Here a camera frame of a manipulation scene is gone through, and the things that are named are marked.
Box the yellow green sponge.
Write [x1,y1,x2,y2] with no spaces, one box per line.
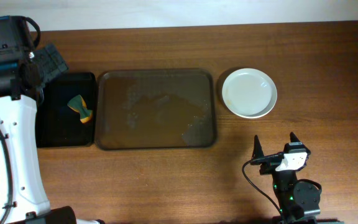
[67,95,93,124]

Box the grey-green plate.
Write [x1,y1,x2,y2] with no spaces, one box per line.
[221,68,278,119]

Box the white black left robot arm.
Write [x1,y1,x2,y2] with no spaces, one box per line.
[0,44,83,223]

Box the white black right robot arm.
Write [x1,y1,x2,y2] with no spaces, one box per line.
[250,133,322,223]

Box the black sponge tray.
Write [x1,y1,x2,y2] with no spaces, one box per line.
[35,72,98,148]

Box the brown serving tray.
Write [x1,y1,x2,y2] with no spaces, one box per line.
[94,68,217,151]

